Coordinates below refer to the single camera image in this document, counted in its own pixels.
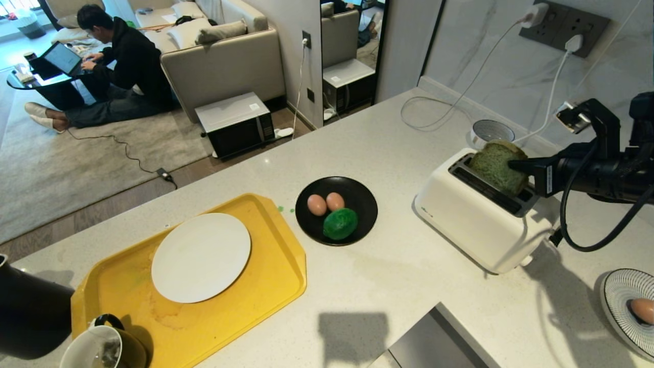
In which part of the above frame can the grey basket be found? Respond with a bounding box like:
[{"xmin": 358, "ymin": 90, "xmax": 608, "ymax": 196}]
[{"xmin": 18, "ymin": 13, "xmax": 46, "ymax": 40}]

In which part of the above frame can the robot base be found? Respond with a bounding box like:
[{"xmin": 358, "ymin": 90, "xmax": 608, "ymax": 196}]
[{"xmin": 367, "ymin": 302, "xmax": 504, "ymax": 368}]

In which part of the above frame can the dark green mug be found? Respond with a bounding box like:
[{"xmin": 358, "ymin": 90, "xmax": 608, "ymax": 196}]
[{"xmin": 60, "ymin": 314, "xmax": 149, "ymax": 368}]

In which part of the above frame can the white round plate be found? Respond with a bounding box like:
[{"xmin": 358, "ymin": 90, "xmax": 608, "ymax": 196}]
[{"xmin": 151, "ymin": 213, "xmax": 252, "ymax": 304}]

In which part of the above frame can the black framed mirror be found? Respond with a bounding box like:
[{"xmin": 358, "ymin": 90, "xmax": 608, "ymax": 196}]
[{"xmin": 320, "ymin": 0, "xmax": 390, "ymax": 122}]

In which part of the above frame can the person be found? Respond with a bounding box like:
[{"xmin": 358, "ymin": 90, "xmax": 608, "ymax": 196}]
[{"xmin": 25, "ymin": 4, "xmax": 174, "ymax": 134}]

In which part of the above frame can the white power adapter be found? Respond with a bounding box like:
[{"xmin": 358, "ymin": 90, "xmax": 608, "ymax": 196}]
[{"xmin": 521, "ymin": 3, "xmax": 550, "ymax": 29}]

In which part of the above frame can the green round bun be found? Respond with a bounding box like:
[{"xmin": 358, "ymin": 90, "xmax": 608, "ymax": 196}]
[{"xmin": 322, "ymin": 208, "xmax": 359, "ymax": 241}]

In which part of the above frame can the laptop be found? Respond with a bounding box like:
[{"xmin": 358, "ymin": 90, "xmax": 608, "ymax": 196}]
[{"xmin": 32, "ymin": 42, "xmax": 85, "ymax": 80}]

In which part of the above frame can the thin black power cord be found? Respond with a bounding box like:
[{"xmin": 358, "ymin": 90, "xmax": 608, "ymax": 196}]
[{"xmin": 66, "ymin": 130, "xmax": 178, "ymax": 190}]

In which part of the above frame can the striped bowl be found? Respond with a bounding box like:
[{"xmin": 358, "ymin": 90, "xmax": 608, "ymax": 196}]
[{"xmin": 470, "ymin": 120, "xmax": 516, "ymax": 150}]

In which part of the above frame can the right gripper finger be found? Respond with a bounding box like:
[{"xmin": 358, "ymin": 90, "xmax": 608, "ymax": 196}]
[{"xmin": 508, "ymin": 157, "xmax": 538, "ymax": 177}]

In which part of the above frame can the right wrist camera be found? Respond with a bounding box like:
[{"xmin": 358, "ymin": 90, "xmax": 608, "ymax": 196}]
[{"xmin": 554, "ymin": 98, "xmax": 623, "ymax": 159}]

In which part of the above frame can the white cable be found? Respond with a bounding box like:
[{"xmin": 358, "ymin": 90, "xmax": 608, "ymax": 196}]
[
  {"xmin": 400, "ymin": 20, "xmax": 527, "ymax": 132},
  {"xmin": 291, "ymin": 46, "xmax": 307, "ymax": 131},
  {"xmin": 513, "ymin": 51, "xmax": 573, "ymax": 144}
]

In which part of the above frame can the beige sofa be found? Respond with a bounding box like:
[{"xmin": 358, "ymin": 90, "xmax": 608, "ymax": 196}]
[{"xmin": 128, "ymin": 0, "xmax": 287, "ymax": 123}]

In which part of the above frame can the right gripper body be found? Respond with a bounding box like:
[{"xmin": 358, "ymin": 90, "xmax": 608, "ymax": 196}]
[{"xmin": 531, "ymin": 146, "xmax": 634, "ymax": 198}]

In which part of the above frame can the beige pillow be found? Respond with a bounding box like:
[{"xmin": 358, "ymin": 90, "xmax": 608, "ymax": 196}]
[{"xmin": 197, "ymin": 20, "xmax": 248, "ymax": 45}]

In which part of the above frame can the grey wall outlet panel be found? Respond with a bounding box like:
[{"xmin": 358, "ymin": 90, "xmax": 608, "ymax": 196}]
[{"xmin": 519, "ymin": 0, "xmax": 611, "ymax": 58}]

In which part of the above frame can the white toaster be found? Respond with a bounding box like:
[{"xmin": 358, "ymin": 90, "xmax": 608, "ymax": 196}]
[{"xmin": 414, "ymin": 147, "xmax": 560, "ymax": 275}]

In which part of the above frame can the black plate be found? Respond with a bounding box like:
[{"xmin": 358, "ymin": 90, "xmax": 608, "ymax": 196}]
[{"xmin": 295, "ymin": 176, "xmax": 379, "ymax": 247}]

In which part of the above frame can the microwave oven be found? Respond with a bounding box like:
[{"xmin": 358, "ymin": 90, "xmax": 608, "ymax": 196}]
[{"xmin": 195, "ymin": 92, "xmax": 276, "ymax": 160}]

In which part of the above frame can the white pillow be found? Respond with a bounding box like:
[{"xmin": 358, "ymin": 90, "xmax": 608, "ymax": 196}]
[{"xmin": 168, "ymin": 18, "xmax": 206, "ymax": 50}]

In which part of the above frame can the black round coffee table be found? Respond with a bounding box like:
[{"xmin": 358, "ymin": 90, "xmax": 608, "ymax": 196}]
[{"xmin": 7, "ymin": 66, "xmax": 110, "ymax": 110}]

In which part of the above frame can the grey rug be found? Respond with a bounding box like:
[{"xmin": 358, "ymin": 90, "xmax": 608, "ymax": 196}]
[{"xmin": 0, "ymin": 77, "xmax": 215, "ymax": 245}]

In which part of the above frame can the striped plate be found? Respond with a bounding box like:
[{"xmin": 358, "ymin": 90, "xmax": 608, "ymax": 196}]
[{"xmin": 599, "ymin": 268, "xmax": 654, "ymax": 361}]

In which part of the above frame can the green bread slice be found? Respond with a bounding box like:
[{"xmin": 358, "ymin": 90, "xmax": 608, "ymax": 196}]
[{"xmin": 469, "ymin": 141, "xmax": 529, "ymax": 196}]

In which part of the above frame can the yellow tray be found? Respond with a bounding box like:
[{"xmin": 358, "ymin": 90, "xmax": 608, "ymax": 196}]
[{"xmin": 71, "ymin": 193, "xmax": 308, "ymax": 368}]

